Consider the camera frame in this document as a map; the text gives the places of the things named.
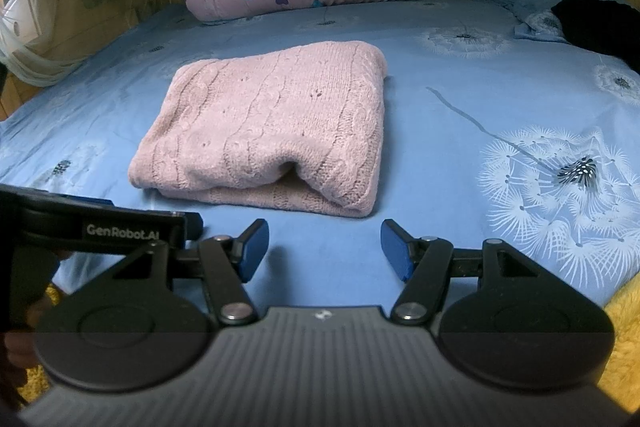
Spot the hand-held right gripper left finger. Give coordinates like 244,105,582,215
112,218,271,327

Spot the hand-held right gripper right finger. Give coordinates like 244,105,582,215
380,218,541,327

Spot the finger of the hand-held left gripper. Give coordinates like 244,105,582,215
64,193,115,206

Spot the pink knit cardigan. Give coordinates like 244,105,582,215
128,41,390,219

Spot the blue dandelion-print bed sheet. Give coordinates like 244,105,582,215
0,0,640,308

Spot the yellow fuzzy blanket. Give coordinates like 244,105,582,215
20,282,640,414

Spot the black garment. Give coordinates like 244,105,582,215
550,0,640,72

